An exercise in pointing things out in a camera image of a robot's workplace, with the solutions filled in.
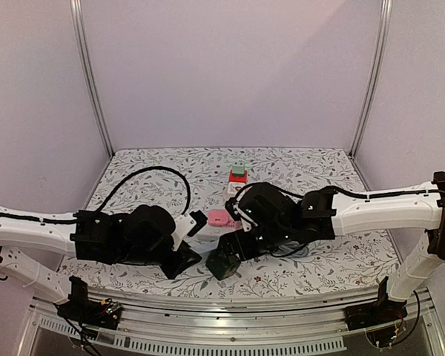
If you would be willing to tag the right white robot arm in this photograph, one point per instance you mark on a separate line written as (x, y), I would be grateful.
(332, 212)

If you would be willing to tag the red cube socket adapter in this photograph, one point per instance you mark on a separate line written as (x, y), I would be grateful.
(238, 178)

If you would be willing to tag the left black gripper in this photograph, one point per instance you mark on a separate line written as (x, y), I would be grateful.
(173, 271)

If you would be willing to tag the dark green cube adapter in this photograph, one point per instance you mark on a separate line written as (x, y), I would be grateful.
(222, 265)

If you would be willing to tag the white cartoon cube adapter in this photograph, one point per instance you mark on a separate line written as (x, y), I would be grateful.
(232, 189)

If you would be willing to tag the pink flat plug adapter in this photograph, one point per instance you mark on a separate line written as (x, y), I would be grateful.
(220, 218)

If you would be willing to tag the right aluminium frame post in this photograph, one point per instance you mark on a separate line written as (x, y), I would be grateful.
(374, 75)

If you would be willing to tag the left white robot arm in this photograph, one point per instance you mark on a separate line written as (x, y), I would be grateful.
(83, 235)

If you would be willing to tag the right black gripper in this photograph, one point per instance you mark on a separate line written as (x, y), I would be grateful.
(230, 248)

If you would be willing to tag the white power strip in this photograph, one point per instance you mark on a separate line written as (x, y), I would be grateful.
(209, 234)

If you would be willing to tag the mint green cube adapter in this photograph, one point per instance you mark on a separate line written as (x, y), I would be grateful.
(238, 169)

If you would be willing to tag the aluminium front rail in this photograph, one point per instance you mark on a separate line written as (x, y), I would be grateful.
(300, 325)

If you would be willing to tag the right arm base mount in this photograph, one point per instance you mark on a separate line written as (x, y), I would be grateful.
(382, 310)

